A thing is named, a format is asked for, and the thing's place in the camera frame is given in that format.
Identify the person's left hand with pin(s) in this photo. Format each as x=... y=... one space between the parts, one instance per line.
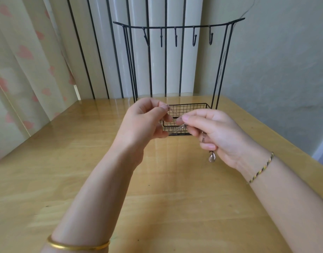
x=138 y=129

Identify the person's right hand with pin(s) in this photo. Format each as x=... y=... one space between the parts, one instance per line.
x=227 y=137

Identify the person's left forearm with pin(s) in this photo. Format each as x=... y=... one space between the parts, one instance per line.
x=93 y=213

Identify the person's right forearm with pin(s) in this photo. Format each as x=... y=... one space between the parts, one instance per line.
x=296 y=213

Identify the white black-striped curtain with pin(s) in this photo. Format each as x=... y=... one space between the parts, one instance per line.
x=111 y=52

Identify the pink floral curtain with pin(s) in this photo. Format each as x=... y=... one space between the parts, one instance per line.
x=19 y=76

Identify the gold bangle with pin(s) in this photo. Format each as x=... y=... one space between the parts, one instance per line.
x=77 y=246

